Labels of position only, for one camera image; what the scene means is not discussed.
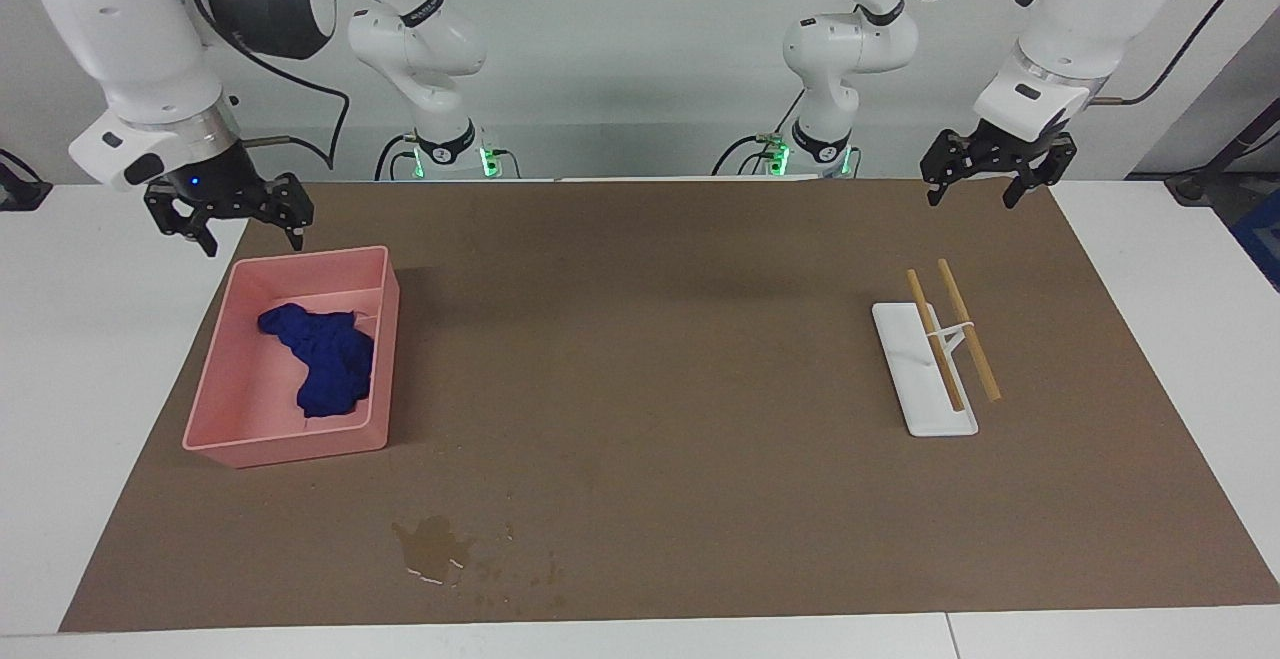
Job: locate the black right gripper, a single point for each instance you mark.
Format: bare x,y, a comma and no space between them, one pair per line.
215,179

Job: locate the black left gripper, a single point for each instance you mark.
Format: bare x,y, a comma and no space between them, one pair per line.
1010,144

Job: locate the blue towel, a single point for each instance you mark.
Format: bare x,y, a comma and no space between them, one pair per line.
330,359

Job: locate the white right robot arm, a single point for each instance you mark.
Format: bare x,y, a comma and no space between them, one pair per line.
130,39

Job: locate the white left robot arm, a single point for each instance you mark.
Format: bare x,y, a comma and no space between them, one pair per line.
1080,9

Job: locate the wide water puddle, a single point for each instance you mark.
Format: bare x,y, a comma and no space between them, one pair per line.
435,544

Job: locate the wooden rack rod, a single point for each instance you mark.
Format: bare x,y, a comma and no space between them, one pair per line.
930,324
975,344

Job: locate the pink plastic bin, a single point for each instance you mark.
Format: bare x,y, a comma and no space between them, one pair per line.
250,409

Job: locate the black stand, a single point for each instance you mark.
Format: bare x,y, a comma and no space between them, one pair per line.
1210,174

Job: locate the black clamp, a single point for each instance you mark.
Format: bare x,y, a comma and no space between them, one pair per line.
20,189

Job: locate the blue object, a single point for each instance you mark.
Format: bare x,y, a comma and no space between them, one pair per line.
1262,239

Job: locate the brown table mat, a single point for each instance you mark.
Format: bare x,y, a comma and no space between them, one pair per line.
650,389

